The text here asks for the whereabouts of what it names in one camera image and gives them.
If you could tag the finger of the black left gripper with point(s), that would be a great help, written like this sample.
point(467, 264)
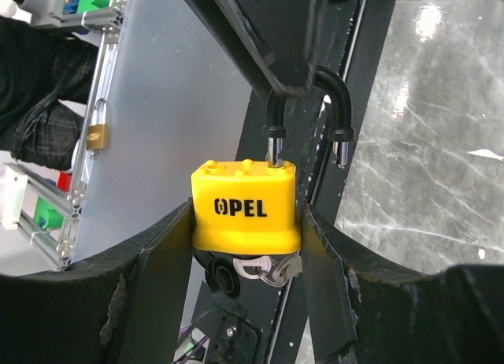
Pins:
point(232, 26)
point(292, 30)

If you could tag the silver yellow padlock keys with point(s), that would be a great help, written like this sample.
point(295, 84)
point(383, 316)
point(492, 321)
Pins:
point(224, 275)

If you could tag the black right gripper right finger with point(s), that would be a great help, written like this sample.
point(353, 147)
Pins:
point(364, 308)

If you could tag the green plastic part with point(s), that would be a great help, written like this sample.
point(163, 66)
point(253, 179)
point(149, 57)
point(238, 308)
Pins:
point(46, 216)

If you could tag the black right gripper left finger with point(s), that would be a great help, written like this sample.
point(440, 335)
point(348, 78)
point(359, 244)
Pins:
point(123, 305)

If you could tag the brass padlock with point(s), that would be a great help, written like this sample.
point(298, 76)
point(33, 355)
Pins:
point(97, 131)

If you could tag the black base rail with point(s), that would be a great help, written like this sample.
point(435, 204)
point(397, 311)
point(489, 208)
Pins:
point(340, 133)

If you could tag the yellow padlock with key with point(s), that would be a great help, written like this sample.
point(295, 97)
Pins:
point(248, 207)

